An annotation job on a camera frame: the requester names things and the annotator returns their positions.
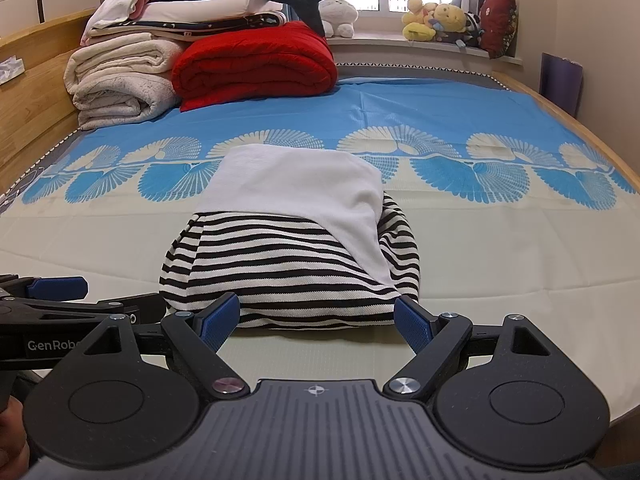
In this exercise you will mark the wooden headboard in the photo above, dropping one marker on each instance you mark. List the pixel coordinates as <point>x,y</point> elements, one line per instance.
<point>35,120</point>

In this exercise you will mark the red cushion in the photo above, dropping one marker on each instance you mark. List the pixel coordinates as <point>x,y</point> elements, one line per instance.
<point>497,22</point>

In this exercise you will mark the white folded cloth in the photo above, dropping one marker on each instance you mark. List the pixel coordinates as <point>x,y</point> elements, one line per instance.
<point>117,7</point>

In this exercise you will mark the striped plush toy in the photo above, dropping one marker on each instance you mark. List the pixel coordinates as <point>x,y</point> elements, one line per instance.
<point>474,30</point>

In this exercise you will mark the black white striped hooded top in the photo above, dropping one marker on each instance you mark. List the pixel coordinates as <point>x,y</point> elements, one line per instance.
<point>285,260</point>

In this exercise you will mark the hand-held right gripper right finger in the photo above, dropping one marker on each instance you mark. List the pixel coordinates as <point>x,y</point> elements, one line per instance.
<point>412,321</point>

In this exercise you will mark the white folded quilt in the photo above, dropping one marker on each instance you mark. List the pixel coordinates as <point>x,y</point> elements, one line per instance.
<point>210,7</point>

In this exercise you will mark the tissue pack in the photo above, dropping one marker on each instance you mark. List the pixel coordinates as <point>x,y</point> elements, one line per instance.
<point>11,70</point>

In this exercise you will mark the cream folded blanket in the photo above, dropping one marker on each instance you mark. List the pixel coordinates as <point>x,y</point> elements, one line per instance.
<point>120,80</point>

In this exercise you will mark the folded white pink clothes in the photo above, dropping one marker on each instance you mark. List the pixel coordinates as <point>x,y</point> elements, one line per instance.
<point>230,24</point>

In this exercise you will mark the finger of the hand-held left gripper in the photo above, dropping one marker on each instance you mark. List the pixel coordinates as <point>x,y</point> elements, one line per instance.
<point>57,287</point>
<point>140,305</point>

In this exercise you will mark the red folded quilt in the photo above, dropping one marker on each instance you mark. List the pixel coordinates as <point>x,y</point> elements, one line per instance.
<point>255,65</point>

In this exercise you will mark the person's left hand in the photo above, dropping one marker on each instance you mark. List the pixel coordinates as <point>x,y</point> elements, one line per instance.
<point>12,435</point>

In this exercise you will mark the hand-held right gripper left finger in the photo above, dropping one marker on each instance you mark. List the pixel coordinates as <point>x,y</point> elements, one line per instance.
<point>220,319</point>

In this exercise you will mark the wooden bed frame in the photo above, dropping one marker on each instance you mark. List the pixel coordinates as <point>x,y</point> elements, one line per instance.
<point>590,132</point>

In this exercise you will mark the white window sill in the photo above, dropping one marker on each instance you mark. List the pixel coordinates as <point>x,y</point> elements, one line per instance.
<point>400,52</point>

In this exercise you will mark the blue patterned bed sheet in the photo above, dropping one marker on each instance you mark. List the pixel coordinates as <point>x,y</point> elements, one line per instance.
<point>500,240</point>

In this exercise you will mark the yellow bear plush toy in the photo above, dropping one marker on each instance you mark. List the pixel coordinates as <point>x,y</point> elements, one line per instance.
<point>450,20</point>

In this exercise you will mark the white plush toy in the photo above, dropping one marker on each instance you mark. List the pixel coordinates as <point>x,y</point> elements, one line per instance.
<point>339,17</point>

